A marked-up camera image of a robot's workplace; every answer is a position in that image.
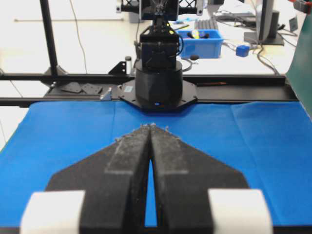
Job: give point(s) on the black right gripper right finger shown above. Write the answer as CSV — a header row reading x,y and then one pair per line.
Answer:
x,y
198,194

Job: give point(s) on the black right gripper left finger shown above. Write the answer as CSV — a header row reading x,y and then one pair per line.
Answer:
x,y
104,193

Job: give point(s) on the blue table cloth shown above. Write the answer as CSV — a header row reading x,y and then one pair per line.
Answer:
x,y
270,143

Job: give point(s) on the small blue box device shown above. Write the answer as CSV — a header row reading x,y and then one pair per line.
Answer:
x,y
242,50

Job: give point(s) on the blue plastic bin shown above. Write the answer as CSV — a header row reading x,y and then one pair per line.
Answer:
x,y
204,43

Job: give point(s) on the dark green board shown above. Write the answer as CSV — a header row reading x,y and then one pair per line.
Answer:
x,y
299,74

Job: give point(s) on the black keyboard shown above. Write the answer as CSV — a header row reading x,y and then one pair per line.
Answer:
x,y
206,24

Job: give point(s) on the black computer monitor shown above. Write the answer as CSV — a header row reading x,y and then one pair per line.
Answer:
x,y
266,25

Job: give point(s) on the black aluminium frame rail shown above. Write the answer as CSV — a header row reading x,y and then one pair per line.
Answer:
x,y
225,89

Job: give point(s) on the black vertical frame post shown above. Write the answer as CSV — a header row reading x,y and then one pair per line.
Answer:
x,y
46,17

